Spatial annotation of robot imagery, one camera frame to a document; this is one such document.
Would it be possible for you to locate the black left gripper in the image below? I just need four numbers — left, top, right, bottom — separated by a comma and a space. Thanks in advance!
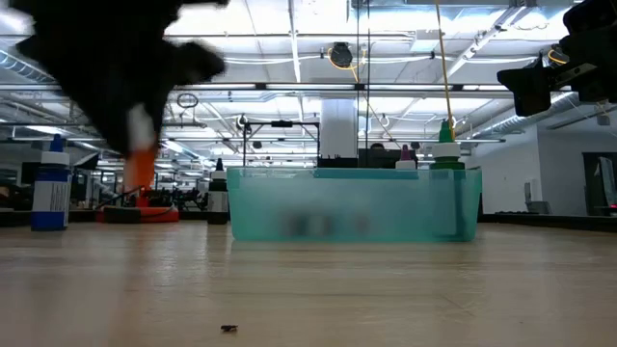
13, 26, 228, 156

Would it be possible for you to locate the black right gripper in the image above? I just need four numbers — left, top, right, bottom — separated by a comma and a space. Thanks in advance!
496, 0, 617, 118

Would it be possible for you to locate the large black food coloring bottle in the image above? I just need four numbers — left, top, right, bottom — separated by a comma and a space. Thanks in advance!
207, 157, 229, 226

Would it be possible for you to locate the large blue food coloring bottle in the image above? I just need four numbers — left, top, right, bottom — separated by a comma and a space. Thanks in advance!
30, 133, 73, 232

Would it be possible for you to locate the large green food coloring bottle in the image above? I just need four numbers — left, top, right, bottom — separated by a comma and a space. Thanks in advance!
427, 119, 467, 240

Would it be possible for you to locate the red desk lamp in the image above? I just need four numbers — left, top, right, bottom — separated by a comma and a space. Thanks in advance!
94, 185, 181, 225

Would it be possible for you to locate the teal translucent plastic bin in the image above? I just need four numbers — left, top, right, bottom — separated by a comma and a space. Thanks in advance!
226, 167, 483, 243

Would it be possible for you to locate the black cabinet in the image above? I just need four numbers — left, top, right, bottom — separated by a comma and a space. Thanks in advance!
357, 147, 419, 169

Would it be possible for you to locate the thick yellow cable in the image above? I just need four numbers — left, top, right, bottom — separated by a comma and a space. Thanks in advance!
433, 0, 458, 142

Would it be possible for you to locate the black metal frame stand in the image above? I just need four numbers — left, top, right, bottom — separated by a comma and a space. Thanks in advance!
242, 120, 322, 168

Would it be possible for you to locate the black aluminium table frame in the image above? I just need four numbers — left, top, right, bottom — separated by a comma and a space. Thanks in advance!
0, 206, 617, 233

